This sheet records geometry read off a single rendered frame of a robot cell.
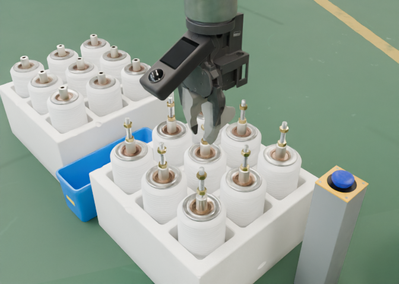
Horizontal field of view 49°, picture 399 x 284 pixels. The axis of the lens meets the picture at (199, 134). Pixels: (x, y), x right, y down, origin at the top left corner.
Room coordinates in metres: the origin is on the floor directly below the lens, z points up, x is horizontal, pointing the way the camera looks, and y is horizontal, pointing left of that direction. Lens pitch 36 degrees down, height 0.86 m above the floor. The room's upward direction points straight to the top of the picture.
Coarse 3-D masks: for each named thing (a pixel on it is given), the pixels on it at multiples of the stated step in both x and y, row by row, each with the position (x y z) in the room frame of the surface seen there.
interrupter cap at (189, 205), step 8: (184, 200) 0.61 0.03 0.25; (192, 200) 0.61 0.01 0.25; (208, 200) 0.61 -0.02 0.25; (216, 200) 0.61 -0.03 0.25; (184, 208) 0.59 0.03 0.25; (192, 208) 0.59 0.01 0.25; (208, 208) 0.59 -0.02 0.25; (216, 208) 0.59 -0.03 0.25; (192, 216) 0.57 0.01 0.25; (200, 216) 0.57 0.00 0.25; (208, 216) 0.57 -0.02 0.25; (216, 216) 0.57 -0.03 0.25
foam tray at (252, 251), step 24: (192, 144) 0.88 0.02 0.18; (96, 192) 0.75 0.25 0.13; (120, 192) 0.71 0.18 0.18; (192, 192) 0.71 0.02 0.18; (216, 192) 0.71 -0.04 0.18; (312, 192) 0.72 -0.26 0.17; (120, 216) 0.68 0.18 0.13; (144, 216) 0.63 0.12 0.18; (264, 216) 0.63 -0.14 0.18; (288, 216) 0.66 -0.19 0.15; (120, 240) 0.69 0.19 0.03; (144, 240) 0.61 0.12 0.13; (168, 240) 0.57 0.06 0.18; (240, 240) 0.57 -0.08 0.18; (264, 240) 0.61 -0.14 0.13; (288, 240) 0.67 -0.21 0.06; (144, 264) 0.62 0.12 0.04; (168, 264) 0.55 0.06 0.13; (192, 264) 0.51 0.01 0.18; (216, 264) 0.51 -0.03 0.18; (240, 264) 0.56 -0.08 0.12; (264, 264) 0.62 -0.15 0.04
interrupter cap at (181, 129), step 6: (162, 126) 0.86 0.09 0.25; (180, 126) 0.86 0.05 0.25; (186, 126) 0.86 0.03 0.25; (156, 132) 0.83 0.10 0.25; (162, 132) 0.83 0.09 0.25; (168, 132) 0.84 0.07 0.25; (174, 132) 0.84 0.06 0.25; (180, 132) 0.83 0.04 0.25; (186, 132) 0.83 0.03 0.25; (168, 138) 0.81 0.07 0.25; (174, 138) 0.81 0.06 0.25
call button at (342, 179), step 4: (336, 172) 0.60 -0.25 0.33; (340, 172) 0.60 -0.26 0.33; (344, 172) 0.60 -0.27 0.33; (348, 172) 0.60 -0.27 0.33; (332, 176) 0.59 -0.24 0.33; (336, 176) 0.59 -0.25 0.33; (340, 176) 0.59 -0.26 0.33; (344, 176) 0.59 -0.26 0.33; (348, 176) 0.59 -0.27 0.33; (352, 176) 0.59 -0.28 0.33; (332, 180) 0.59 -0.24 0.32; (336, 180) 0.58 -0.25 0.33; (340, 180) 0.58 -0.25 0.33; (344, 180) 0.58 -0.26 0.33; (348, 180) 0.58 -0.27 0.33; (352, 180) 0.58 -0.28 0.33; (336, 184) 0.58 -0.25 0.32; (340, 184) 0.58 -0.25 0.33; (344, 184) 0.57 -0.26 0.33; (348, 184) 0.57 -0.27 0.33; (352, 184) 0.58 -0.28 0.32
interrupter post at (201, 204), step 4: (196, 196) 0.59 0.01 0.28; (204, 196) 0.59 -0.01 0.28; (196, 200) 0.59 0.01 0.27; (200, 200) 0.58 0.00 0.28; (204, 200) 0.58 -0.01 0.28; (196, 204) 0.59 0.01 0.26; (200, 204) 0.58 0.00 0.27; (204, 204) 0.58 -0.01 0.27; (196, 208) 0.59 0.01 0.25; (200, 208) 0.58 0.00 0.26; (204, 208) 0.58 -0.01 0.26
